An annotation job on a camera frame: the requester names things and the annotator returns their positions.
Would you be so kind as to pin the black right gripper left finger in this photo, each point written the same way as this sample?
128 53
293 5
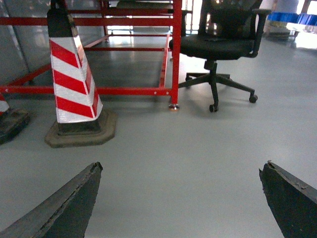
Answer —
65 214

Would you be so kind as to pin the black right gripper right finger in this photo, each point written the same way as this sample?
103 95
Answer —
292 202

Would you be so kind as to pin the red white traffic cone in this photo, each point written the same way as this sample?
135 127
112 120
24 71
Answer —
81 119

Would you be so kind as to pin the black office chair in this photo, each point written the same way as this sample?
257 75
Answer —
228 30

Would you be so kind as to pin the red metal frame table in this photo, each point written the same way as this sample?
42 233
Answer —
147 17

